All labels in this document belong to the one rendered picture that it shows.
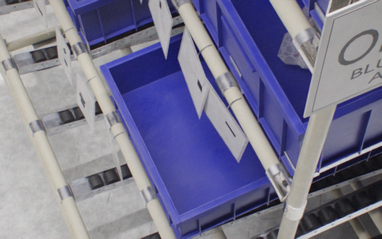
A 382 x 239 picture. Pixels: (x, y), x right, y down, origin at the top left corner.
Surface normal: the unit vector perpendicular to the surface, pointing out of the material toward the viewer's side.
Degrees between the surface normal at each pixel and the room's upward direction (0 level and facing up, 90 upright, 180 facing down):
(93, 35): 90
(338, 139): 90
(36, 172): 0
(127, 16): 90
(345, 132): 90
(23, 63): 11
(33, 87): 0
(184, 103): 3
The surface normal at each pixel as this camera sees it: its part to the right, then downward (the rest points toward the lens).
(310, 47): -0.40, -0.25
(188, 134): -0.03, -0.46
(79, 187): 0.19, -0.54
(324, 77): 0.42, 0.80
